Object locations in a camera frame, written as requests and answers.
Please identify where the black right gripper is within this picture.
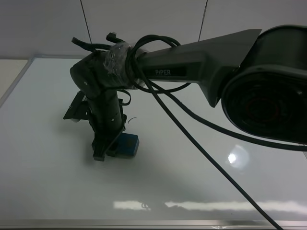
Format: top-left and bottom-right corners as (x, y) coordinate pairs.
(85, 90), (124, 161)

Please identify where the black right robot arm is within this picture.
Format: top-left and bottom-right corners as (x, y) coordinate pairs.
(64, 25), (307, 161)

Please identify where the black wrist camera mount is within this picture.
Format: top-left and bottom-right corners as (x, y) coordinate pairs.
(63, 91), (89, 122)

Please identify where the blue board eraser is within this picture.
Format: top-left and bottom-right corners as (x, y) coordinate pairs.
(116, 133), (140, 158)

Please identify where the black cable bundle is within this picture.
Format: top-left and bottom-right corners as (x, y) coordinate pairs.
(71, 31), (307, 230)

